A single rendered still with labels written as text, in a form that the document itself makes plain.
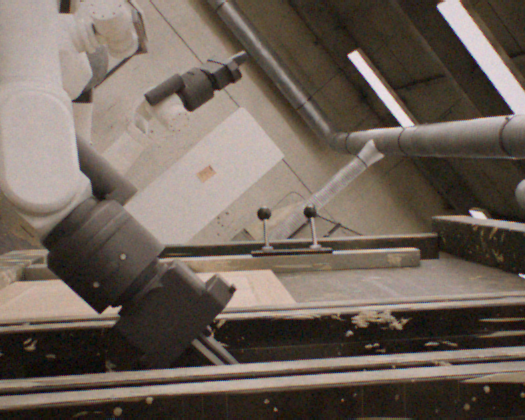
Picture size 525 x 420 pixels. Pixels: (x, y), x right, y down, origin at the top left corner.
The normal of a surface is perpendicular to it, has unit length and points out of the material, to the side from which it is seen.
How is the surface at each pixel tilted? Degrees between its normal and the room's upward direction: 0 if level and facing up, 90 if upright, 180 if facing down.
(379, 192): 90
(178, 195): 90
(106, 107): 90
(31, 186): 65
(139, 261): 57
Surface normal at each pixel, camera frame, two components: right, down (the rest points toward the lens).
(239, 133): 0.15, 0.10
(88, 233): 0.31, -0.18
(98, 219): 0.50, -0.38
